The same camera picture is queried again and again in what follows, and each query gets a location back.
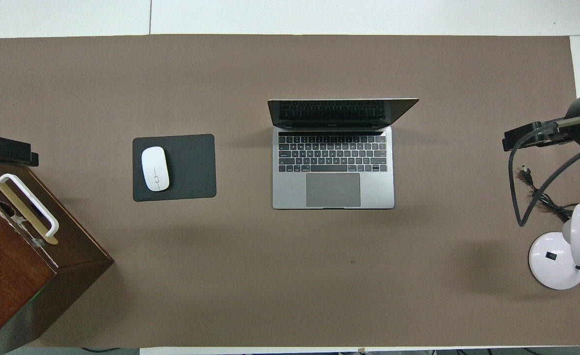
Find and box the grey aluminium laptop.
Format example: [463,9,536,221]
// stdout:
[268,98,419,210]

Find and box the dark brown wooden box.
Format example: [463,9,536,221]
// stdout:
[0,160,115,355]

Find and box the white desk lamp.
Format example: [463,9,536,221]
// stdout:
[528,204,580,290]

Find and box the white computer mouse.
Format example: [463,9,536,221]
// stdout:
[141,146,170,192]

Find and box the black mouse pad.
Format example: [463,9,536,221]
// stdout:
[133,134,217,202]

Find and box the brown table mat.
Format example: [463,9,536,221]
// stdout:
[0,35,580,348]

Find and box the white box handle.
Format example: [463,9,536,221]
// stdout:
[0,174,60,238]

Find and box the dark right gripper cable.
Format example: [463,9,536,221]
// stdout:
[510,121,580,227]

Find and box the black lamp power cable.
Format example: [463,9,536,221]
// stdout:
[519,167,575,221]

